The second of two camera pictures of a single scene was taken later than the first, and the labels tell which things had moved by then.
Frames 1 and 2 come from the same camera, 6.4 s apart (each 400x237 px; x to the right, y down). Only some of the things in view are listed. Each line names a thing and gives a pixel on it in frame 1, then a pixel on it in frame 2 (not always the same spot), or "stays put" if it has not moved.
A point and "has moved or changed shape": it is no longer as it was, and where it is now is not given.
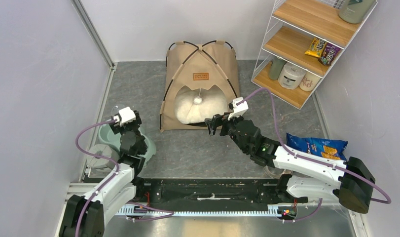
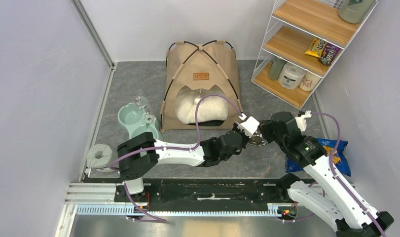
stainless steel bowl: [276, 173] has moved or changed shape
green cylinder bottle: [275, 67] stays put
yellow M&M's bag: [316, 47] stays put
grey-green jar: [355, 12] stays put
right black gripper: [218, 120] → [265, 129]
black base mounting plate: [213, 191] stays put
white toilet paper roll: [291, 76] stays put
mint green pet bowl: [106, 133] has moved or changed shape
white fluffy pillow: [187, 111] stays put
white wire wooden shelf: [305, 38] stays put
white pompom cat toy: [198, 100] stays put
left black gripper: [117, 128] → [246, 138]
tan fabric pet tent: [213, 63] stays put
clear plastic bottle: [115, 109] → [141, 104]
